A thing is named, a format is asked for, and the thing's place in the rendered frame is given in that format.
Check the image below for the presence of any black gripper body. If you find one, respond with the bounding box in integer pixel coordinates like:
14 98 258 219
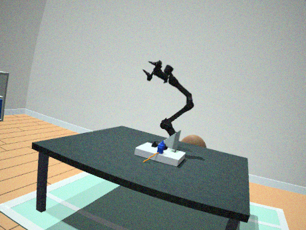
147 60 164 81

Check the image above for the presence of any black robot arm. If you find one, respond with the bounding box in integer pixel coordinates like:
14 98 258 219
160 65 194 136

